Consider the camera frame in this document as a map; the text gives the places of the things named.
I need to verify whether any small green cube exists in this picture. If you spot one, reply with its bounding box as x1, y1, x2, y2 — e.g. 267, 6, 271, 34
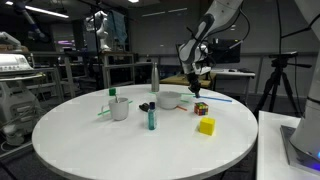
109, 88, 116, 96

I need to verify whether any steel water bottle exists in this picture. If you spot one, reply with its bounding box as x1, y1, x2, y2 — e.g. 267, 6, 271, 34
151, 63, 159, 92

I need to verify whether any green straw right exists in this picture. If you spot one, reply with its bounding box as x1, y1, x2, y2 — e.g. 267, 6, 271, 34
149, 92, 194, 96

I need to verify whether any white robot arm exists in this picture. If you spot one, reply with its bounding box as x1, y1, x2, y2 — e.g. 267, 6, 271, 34
178, 0, 243, 98

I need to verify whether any blue straw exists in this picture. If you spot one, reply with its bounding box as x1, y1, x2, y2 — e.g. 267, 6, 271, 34
192, 96, 232, 103

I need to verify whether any green straw left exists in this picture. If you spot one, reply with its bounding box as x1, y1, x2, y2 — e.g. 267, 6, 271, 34
97, 101, 133, 116

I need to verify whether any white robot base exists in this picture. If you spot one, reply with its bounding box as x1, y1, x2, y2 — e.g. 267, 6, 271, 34
280, 0, 320, 176

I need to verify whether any rubiks cube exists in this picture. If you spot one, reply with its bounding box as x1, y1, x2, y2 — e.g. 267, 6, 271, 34
194, 102, 209, 116

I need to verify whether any yellow cube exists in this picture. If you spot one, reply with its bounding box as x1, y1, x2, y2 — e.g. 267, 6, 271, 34
199, 117, 215, 136

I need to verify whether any hanging blue cloth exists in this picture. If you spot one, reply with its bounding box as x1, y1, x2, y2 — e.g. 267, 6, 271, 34
109, 10, 127, 45

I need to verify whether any orange straw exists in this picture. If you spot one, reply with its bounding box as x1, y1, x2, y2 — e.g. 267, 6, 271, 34
176, 106, 187, 111

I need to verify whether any wooden side table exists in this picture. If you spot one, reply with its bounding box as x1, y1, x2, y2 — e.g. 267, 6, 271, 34
160, 75, 213, 89

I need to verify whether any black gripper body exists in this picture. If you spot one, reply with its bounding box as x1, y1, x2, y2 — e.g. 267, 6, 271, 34
187, 73, 201, 91

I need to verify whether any black computer monitor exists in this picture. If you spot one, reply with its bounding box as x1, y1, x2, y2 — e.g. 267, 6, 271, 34
212, 39, 242, 64

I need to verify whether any camera tripod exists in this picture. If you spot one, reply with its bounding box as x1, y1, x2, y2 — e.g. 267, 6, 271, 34
253, 51, 300, 116

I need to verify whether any white mug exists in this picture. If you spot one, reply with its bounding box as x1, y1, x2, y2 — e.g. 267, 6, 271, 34
101, 97, 129, 121

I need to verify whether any white bowl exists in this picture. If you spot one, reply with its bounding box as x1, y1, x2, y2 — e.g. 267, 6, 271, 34
156, 91, 181, 110

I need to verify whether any white background desk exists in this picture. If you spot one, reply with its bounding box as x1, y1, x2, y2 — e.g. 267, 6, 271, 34
211, 69, 256, 97

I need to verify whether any black small object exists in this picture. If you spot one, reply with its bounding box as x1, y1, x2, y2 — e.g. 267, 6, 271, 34
139, 103, 149, 112

